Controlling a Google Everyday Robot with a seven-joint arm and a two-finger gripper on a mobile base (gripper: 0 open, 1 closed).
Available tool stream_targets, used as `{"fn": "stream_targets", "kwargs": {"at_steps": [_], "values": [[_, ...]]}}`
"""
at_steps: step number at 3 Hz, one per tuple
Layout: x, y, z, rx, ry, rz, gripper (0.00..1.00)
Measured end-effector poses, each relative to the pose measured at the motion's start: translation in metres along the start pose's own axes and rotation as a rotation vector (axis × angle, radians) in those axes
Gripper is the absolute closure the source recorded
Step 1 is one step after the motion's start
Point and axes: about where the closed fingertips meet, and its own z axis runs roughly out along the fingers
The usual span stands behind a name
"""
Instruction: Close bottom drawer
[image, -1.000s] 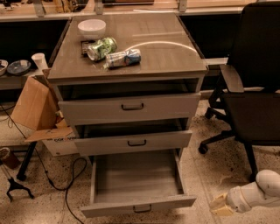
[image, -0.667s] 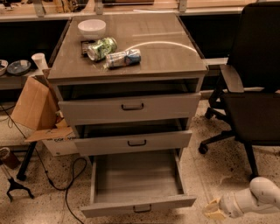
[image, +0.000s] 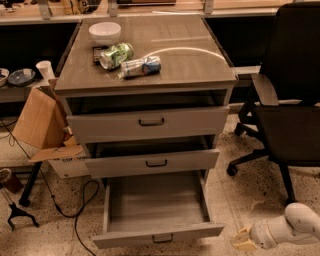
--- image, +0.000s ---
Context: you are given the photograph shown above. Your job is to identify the grey bottom drawer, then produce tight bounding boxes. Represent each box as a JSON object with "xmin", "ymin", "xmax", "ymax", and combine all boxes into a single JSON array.
[{"xmin": 93, "ymin": 170, "xmax": 224, "ymax": 249}]

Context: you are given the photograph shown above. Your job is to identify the grey drawer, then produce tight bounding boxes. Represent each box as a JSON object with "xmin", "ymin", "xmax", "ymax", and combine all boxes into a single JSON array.
[
  {"xmin": 85, "ymin": 135, "xmax": 219, "ymax": 178},
  {"xmin": 93, "ymin": 170, "xmax": 224, "ymax": 249},
  {"xmin": 67, "ymin": 92, "xmax": 229, "ymax": 143}
]

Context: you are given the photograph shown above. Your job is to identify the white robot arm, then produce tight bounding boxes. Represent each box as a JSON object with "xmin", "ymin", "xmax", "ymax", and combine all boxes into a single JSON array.
[{"xmin": 231, "ymin": 203, "xmax": 320, "ymax": 252}]

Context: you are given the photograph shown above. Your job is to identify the grey middle drawer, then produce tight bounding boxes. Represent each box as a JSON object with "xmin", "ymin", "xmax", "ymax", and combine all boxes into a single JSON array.
[{"xmin": 85, "ymin": 135, "xmax": 219, "ymax": 178}]

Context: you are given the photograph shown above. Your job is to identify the grey drawer cabinet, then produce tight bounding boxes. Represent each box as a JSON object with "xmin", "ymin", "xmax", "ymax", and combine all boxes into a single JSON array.
[{"xmin": 55, "ymin": 15, "xmax": 237, "ymax": 178}]

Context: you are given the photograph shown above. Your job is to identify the grey top drawer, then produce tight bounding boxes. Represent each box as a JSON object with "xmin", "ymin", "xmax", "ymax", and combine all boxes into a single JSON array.
[{"xmin": 67, "ymin": 92, "xmax": 229, "ymax": 143}]

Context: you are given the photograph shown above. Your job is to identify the black office chair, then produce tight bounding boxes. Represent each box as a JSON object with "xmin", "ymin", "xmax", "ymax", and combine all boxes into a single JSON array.
[{"xmin": 227, "ymin": 1, "xmax": 320, "ymax": 203}]

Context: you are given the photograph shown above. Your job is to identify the white printed box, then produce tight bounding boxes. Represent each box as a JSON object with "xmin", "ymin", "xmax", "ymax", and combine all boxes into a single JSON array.
[{"xmin": 49, "ymin": 153, "xmax": 89, "ymax": 179}]

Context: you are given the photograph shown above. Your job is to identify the blue white crushed can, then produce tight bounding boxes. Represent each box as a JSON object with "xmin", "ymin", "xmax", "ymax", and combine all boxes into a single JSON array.
[{"xmin": 121, "ymin": 56, "xmax": 161, "ymax": 78}]

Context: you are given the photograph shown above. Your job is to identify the black stand leg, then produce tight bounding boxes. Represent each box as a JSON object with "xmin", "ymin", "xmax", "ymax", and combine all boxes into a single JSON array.
[{"xmin": 19, "ymin": 162, "xmax": 42, "ymax": 207}]

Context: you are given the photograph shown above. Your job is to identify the green crushed can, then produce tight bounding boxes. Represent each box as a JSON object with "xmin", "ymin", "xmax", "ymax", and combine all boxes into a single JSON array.
[{"xmin": 99, "ymin": 43, "xmax": 134, "ymax": 70}]

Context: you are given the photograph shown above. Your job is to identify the black tripod foot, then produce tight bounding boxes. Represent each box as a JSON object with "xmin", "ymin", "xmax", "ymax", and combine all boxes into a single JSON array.
[{"xmin": 0, "ymin": 182, "xmax": 40, "ymax": 232}]

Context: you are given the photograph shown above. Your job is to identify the brown cardboard box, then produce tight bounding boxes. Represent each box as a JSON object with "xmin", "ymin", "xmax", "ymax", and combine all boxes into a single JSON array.
[{"xmin": 13, "ymin": 79, "xmax": 83, "ymax": 163}]

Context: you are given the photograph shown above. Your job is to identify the brown cylindrical container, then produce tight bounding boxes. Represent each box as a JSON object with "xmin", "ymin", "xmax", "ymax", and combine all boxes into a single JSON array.
[{"xmin": 0, "ymin": 168, "xmax": 23, "ymax": 193}]

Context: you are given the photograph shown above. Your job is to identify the white bowl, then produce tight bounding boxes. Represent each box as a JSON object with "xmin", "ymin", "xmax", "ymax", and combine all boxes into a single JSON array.
[{"xmin": 89, "ymin": 22, "xmax": 121, "ymax": 46}]

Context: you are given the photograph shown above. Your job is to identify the white paper cup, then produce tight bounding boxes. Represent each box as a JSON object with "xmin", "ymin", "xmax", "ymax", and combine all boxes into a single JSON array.
[{"xmin": 36, "ymin": 60, "xmax": 55, "ymax": 80}]

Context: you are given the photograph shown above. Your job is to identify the dark blue plate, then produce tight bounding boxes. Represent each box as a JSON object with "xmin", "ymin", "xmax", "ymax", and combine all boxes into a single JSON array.
[{"xmin": 8, "ymin": 68, "xmax": 36, "ymax": 87}]

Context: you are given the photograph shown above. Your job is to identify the grey bowl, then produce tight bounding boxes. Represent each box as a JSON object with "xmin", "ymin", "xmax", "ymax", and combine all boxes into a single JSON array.
[{"xmin": 0, "ymin": 68, "xmax": 10, "ymax": 87}]

